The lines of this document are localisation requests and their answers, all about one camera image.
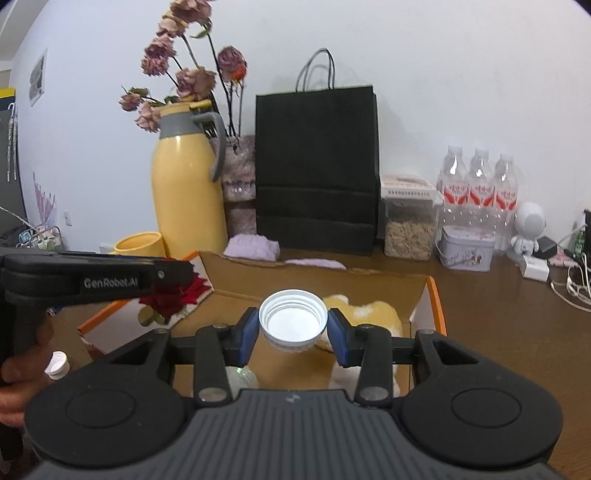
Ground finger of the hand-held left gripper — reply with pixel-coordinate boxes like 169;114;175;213
154;258;196;297

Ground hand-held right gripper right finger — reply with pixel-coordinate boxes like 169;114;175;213
327;307;486;408

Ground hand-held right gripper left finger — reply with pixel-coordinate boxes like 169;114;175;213
99;307;260;405

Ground red artificial rose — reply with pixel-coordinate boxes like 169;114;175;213
137;271;214;326

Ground large white bottle cap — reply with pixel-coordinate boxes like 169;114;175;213
259;289;329;354

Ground orange cardboard box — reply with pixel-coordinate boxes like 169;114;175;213
78;250;448;398

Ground person's left hand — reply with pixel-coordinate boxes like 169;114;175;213
0;320;62;428

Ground yellow plush toy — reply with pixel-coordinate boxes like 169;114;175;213
321;295;403;398

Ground clear plastic bottle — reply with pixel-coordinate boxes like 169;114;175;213
225;364;260;398

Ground yellow mug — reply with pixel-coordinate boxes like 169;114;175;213
113;232;166;258

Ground purple fluffy cloth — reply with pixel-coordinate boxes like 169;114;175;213
224;234;281;262
285;258;347;271

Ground yellow thermos jug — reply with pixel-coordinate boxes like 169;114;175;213
151;102;230;260

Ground small white bottle cap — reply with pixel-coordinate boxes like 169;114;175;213
45;352;71;380

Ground dark grey door panel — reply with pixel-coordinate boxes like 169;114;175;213
0;85;28;223

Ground pink textured vase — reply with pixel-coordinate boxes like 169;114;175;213
210;135;257;241

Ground clear seed container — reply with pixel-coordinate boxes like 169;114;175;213
381;195;443;262

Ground pale printed tin box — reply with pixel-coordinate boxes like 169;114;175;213
436;225;496;272

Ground small white printed box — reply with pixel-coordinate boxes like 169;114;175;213
382;174;435;197

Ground black paper bag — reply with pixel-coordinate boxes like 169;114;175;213
255;47;380;256

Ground dried rose bouquet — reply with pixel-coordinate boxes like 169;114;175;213
119;0;249;139

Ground white charger block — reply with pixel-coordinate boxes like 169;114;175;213
522;256;551;282

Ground white robot figurine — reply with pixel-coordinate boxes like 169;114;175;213
506;202;548;264

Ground black power adapter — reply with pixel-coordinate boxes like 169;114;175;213
533;236;560;260

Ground small green bottle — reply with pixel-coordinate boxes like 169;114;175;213
573;210;591;259

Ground wire storage rack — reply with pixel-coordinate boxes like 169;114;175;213
0;207;66;253

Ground purple flower wall sticker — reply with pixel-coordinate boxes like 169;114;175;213
31;173;59;225

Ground wall picture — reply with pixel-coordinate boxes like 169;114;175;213
28;47;49;108

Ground white tangled cables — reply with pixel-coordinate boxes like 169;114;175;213
549;222;591;315

